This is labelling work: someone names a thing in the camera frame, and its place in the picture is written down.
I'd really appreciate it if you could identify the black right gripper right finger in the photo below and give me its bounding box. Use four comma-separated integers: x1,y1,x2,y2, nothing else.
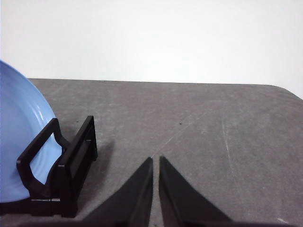
159,156,237,227

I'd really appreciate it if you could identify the black plate rack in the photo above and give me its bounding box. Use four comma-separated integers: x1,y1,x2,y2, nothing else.
0,115,98,218

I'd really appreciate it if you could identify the blue plate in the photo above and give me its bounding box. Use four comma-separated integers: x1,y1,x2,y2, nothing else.
0,60,62,204

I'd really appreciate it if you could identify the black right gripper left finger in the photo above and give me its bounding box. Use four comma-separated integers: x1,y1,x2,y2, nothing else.
80,157,153,227

